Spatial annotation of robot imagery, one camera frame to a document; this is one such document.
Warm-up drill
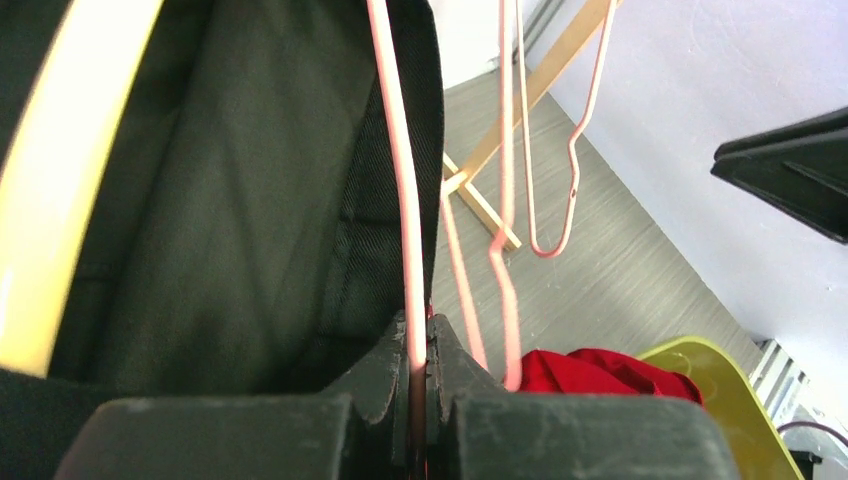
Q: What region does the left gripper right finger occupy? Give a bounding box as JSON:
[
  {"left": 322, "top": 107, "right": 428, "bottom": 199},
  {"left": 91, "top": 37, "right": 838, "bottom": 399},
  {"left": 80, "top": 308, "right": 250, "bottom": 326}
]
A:
[{"left": 427, "top": 315, "right": 740, "bottom": 479}]

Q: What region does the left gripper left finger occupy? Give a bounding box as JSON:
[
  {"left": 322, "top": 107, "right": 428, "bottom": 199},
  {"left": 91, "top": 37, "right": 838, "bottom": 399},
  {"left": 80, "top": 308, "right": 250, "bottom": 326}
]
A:
[{"left": 56, "top": 314, "right": 406, "bottom": 479}]

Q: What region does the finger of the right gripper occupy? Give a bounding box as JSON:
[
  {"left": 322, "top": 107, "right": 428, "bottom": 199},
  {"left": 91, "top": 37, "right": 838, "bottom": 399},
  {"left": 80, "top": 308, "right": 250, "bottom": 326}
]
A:
[{"left": 711, "top": 108, "right": 847, "bottom": 244}]

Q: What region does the plain red garment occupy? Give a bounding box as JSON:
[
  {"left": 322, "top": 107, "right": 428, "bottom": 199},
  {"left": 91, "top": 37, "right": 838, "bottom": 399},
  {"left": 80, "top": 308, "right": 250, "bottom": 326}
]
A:
[{"left": 519, "top": 348, "right": 704, "bottom": 405}]

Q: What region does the black garment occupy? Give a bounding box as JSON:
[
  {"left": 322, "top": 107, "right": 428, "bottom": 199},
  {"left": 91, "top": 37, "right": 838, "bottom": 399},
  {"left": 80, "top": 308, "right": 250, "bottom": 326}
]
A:
[{"left": 1, "top": 1, "right": 404, "bottom": 479}]

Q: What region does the pink hanger of dotted garment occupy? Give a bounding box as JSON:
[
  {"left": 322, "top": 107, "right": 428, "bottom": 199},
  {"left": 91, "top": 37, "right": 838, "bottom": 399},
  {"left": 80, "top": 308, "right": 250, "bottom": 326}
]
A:
[{"left": 366, "top": 1, "right": 463, "bottom": 479}]

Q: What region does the yellow wooden hanger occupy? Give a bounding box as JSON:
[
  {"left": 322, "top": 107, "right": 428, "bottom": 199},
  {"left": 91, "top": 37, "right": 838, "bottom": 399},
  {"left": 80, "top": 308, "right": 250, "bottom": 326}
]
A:
[{"left": 1, "top": 0, "right": 162, "bottom": 378}]

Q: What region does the pink hanger of floral skirt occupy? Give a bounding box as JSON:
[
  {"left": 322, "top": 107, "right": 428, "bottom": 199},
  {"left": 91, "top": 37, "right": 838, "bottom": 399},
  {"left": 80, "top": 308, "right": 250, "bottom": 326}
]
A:
[{"left": 488, "top": 0, "right": 522, "bottom": 392}]

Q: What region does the wooden clothes rack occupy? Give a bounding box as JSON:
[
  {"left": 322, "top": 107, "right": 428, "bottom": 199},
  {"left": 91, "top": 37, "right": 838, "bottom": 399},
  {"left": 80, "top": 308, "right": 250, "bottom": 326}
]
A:
[{"left": 442, "top": 1, "right": 619, "bottom": 258}]

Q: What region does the olive green plastic basket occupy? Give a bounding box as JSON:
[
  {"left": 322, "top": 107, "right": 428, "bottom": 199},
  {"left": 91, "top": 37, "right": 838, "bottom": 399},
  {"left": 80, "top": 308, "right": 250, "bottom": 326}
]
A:
[{"left": 637, "top": 336, "right": 803, "bottom": 480}]

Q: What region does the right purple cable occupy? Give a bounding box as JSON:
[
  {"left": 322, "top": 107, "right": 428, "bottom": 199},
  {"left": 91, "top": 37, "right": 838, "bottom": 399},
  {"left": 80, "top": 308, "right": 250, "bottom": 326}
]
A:
[{"left": 776, "top": 421, "right": 848, "bottom": 450}]

